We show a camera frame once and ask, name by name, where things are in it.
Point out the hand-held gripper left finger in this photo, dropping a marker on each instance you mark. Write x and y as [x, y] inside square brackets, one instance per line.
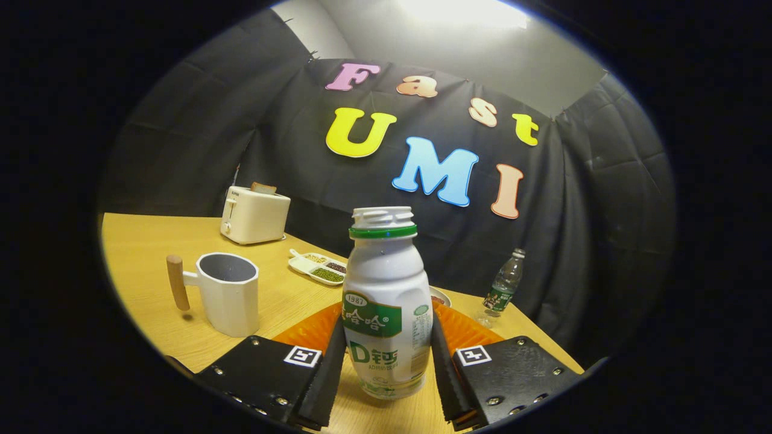
[322, 380]

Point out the white round plate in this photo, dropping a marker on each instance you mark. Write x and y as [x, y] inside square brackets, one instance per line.
[444, 295]

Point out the wooden table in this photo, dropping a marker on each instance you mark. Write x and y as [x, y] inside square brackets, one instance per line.
[151, 253]

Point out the cream toaster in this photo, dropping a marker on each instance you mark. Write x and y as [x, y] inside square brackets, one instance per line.
[253, 217]

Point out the white divided bean dish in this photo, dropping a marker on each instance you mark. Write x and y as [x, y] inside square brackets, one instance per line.
[301, 263]

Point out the toast slice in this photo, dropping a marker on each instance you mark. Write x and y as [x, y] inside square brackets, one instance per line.
[263, 188]

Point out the white juice bottle green label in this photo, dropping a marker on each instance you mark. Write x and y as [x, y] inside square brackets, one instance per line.
[386, 277]

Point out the clear plastic water bottle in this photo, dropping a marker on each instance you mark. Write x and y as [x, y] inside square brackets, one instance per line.
[503, 286]

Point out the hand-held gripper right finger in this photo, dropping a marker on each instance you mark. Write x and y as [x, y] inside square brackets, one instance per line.
[446, 380]

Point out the black backdrop cloth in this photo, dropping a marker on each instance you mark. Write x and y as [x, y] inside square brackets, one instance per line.
[301, 163]

